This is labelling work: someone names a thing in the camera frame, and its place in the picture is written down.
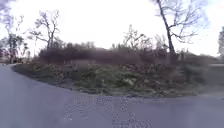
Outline grass patch with leaves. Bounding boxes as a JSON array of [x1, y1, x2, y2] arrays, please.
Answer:
[[12, 61, 224, 99]]

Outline dark brown hedge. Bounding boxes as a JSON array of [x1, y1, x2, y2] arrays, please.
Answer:
[[37, 45, 224, 66]]

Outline bare bushy tree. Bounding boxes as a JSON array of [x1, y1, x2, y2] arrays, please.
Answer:
[[121, 24, 153, 52]]

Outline tall bare tree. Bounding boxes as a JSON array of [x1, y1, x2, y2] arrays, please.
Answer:
[[151, 0, 210, 64]]

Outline grey asphalt path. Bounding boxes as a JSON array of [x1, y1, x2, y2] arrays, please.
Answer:
[[0, 63, 224, 128]]

